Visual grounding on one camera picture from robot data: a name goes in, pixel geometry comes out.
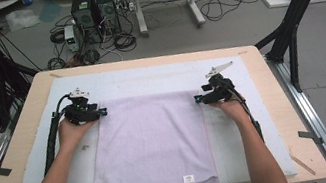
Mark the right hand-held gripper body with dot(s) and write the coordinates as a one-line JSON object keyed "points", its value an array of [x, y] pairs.
{"points": [[221, 89]]}

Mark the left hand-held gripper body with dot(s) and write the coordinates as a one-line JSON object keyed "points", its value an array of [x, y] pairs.
{"points": [[81, 111]]}

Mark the pale purple patterned towel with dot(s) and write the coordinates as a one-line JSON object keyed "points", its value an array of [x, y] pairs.
{"points": [[150, 147]]}

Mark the person's right hand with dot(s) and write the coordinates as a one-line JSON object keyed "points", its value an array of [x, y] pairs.
{"points": [[233, 108]]}

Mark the person's left hand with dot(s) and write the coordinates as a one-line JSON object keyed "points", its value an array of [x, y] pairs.
{"points": [[72, 134]]}

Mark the white grid mat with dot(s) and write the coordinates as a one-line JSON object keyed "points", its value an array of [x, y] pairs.
{"points": [[149, 80]]}

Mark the white power supply unit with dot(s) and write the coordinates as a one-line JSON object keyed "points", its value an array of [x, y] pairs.
{"points": [[71, 38]]}

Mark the large black computer tower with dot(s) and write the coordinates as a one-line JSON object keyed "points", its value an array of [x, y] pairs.
{"points": [[85, 17]]}

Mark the black tape strip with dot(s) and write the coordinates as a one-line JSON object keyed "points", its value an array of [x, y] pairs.
{"points": [[3, 171], [309, 136]]}

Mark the slim black computer tower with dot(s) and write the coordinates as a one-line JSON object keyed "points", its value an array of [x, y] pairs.
{"points": [[108, 11]]}

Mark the teal floor sheet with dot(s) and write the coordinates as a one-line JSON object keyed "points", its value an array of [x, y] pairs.
{"points": [[50, 11]]}

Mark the clear plastic bag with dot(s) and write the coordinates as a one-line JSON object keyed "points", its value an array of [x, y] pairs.
{"points": [[22, 19]]}

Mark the thin wooden stick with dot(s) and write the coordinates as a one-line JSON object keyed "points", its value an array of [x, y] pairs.
{"points": [[302, 164]]}

